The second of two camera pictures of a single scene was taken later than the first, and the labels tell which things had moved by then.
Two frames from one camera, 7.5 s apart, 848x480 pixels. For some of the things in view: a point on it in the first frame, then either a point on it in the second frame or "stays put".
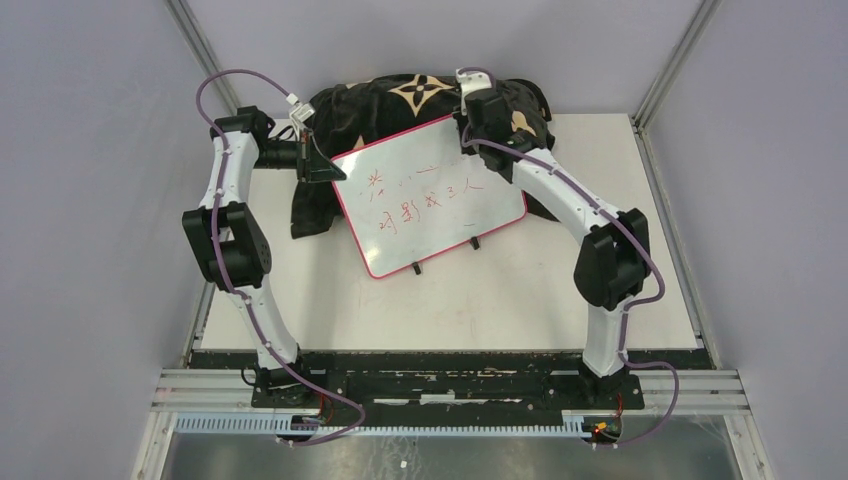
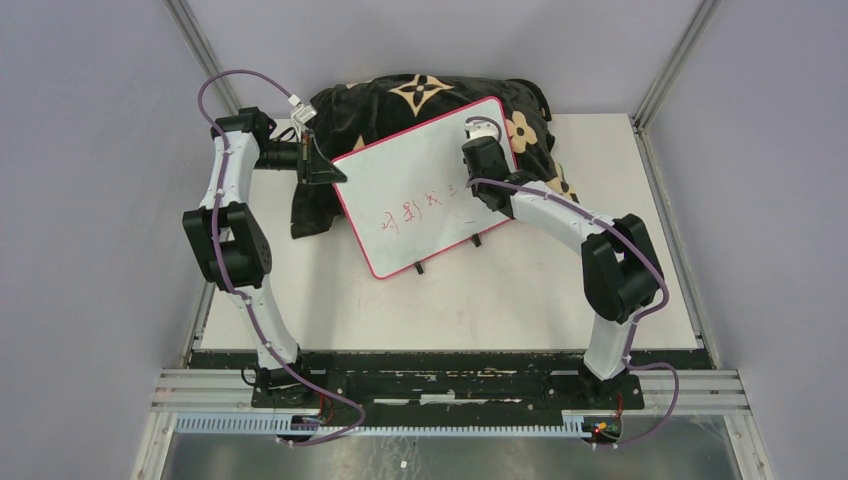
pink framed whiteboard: [414, 191] stays put
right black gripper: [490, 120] to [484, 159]
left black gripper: [312, 167] stays put
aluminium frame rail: [712, 391] stays put
